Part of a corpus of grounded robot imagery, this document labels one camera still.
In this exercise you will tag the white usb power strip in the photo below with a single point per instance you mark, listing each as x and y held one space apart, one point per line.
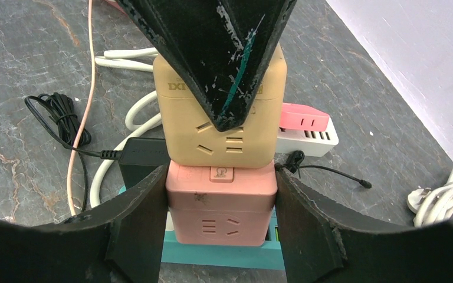
311 143

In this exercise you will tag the pink folding plug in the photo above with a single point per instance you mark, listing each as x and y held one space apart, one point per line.
302 117

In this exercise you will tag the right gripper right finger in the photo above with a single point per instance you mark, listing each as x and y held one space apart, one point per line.
324 241

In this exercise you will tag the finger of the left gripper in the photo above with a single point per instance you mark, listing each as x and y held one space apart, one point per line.
221 49

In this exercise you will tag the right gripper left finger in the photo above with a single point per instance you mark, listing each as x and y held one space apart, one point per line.
120 240

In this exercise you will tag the pink plug adapter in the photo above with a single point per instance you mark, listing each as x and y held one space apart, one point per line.
221 205

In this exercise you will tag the small black adapter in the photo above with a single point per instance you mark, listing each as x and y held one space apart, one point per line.
140 157

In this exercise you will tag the teal power strip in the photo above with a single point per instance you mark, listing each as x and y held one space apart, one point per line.
267 256

